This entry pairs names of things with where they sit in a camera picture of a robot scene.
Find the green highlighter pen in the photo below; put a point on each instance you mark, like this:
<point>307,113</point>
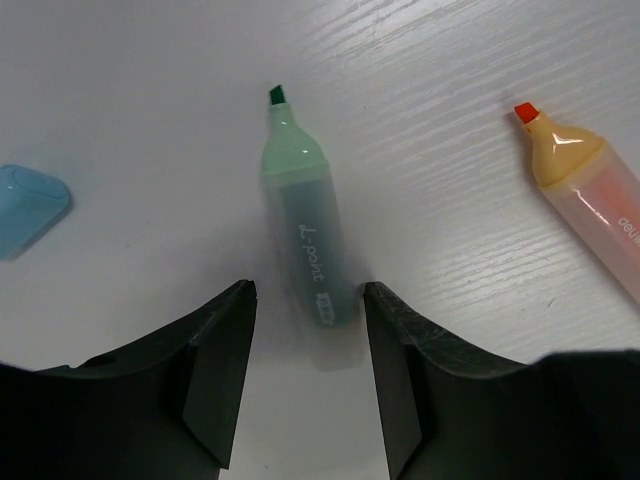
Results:
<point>305,221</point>

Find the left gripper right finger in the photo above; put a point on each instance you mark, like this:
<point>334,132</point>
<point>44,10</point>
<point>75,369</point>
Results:
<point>452,410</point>

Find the light blue marker cap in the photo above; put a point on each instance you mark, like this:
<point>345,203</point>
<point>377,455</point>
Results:
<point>31,203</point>

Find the orange highlighter pen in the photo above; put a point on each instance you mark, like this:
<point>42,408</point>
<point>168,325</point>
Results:
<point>591,188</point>

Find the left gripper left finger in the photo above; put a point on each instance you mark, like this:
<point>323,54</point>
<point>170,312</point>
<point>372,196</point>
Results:
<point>162,407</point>

